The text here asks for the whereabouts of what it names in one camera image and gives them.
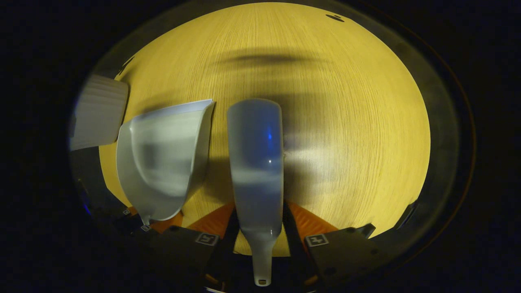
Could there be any white plastic dustpan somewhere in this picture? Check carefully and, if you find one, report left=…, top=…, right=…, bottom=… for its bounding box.
left=116, top=99, right=215, bottom=226

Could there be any small white broom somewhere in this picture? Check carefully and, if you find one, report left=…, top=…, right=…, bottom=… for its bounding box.
left=226, top=98, right=285, bottom=287

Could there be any white ribbed garbage bin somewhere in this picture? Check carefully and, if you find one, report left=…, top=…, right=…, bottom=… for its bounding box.
left=69, top=74, right=129, bottom=151

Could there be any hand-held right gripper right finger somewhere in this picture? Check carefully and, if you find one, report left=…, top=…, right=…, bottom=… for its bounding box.
left=283, top=202, right=384, bottom=288

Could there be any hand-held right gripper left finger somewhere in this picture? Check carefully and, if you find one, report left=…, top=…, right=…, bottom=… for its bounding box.
left=150, top=203, right=241, bottom=293

